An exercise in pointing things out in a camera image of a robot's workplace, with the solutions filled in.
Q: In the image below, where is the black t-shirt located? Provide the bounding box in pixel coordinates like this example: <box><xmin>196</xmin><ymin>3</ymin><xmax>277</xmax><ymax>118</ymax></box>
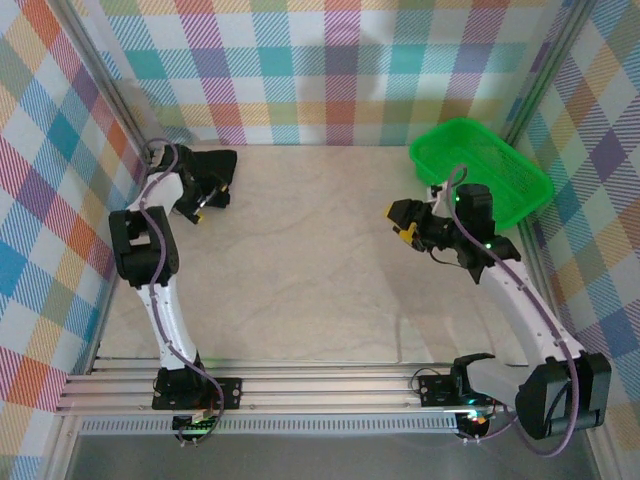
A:
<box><xmin>191</xmin><ymin>147</ymin><xmax>239</xmax><ymax>209</ymax></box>

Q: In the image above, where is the green plastic basket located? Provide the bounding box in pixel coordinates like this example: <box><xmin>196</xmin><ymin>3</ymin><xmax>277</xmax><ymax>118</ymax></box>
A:
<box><xmin>408</xmin><ymin>117</ymin><xmax>555</xmax><ymax>233</ymax></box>

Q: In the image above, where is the grey metal panel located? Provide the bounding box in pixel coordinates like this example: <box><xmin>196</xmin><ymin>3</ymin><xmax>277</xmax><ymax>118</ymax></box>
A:
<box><xmin>63</xmin><ymin>433</ymin><xmax>602</xmax><ymax>480</ymax></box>

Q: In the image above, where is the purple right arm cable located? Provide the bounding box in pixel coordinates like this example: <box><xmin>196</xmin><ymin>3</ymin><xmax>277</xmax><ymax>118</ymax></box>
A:
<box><xmin>446</xmin><ymin>164</ymin><xmax>582</xmax><ymax>459</ymax></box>

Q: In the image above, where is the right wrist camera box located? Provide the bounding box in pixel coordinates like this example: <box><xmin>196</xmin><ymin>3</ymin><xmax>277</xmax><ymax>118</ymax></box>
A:
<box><xmin>428</xmin><ymin>183</ymin><xmax>452</xmax><ymax>212</ymax></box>

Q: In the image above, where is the aluminium side rail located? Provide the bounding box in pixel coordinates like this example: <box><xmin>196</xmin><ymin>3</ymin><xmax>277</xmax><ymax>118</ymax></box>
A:
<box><xmin>514</xmin><ymin>219</ymin><xmax>581</xmax><ymax>361</ymax></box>
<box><xmin>88</xmin><ymin>149</ymin><xmax>162</xmax><ymax>372</ymax></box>

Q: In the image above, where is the aluminium corner post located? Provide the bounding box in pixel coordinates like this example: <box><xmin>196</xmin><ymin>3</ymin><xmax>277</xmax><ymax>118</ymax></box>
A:
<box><xmin>52</xmin><ymin>0</ymin><xmax>164</xmax><ymax>169</ymax></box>
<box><xmin>498</xmin><ymin>0</ymin><xmax>599</xmax><ymax>151</ymax></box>

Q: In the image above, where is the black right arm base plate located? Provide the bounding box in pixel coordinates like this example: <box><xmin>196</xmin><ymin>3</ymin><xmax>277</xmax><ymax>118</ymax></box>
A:
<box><xmin>416</xmin><ymin>372</ymin><xmax>512</xmax><ymax>408</ymax></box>

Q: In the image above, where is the aluminium mounting rail frame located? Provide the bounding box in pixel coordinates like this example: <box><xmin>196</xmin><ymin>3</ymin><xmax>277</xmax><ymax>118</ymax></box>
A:
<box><xmin>53</xmin><ymin>355</ymin><xmax>607</xmax><ymax>417</ymax></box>

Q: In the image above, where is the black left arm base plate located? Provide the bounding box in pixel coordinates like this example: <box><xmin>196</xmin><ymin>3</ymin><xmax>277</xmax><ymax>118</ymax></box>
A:
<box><xmin>150</xmin><ymin>376</ymin><xmax>244</xmax><ymax>412</ymax></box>

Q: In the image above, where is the slotted grey cable duct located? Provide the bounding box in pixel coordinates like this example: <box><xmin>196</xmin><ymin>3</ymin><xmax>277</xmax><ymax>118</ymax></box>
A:
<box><xmin>78</xmin><ymin>413</ymin><xmax>460</xmax><ymax>437</ymax></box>

